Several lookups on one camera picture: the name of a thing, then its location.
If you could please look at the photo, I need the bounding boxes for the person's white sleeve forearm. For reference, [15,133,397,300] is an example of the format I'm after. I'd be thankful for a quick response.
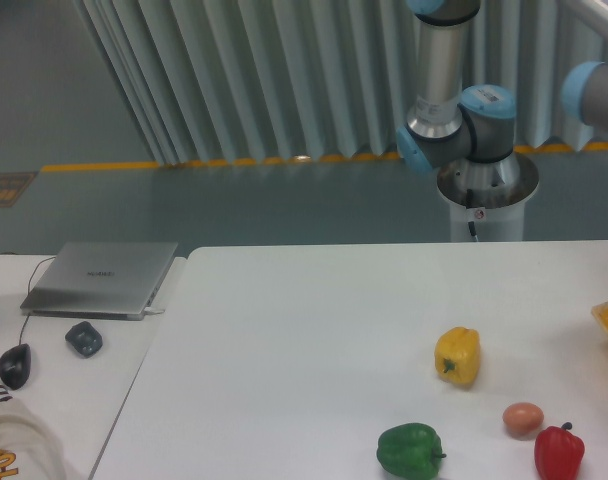
[0,385,66,480]

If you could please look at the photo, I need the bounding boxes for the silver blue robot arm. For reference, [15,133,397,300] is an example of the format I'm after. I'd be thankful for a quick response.
[397,1,608,171]

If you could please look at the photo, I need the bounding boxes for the white pleated curtain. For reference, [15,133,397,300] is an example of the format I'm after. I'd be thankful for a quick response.
[76,1,608,165]

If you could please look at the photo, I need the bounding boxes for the yellow bell pepper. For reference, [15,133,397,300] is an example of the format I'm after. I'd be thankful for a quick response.
[434,327,481,386]

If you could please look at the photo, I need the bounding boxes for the silver closed laptop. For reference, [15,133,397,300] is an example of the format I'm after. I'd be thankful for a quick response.
[20,242,178,320]

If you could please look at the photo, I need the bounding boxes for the green bell pepper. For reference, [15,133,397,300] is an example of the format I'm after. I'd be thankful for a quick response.
[376,423,446,479]

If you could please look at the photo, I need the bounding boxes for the black power adapter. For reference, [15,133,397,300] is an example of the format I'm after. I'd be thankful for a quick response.
[65,321,103,358]

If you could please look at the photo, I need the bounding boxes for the brown egg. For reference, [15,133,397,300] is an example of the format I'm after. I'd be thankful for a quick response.
[502,402,544,437]

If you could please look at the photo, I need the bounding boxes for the black computer mouse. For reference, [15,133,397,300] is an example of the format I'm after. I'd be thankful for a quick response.
[0,343,32,390]

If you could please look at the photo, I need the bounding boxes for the red bell pepper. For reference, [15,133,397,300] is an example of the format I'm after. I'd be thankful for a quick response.
[534,422,585,480]

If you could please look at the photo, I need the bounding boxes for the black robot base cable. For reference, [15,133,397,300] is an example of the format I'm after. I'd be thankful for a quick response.
[464,188,481,243]

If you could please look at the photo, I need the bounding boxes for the black mouse cable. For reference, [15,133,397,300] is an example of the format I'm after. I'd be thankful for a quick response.
[0,251,58,346]

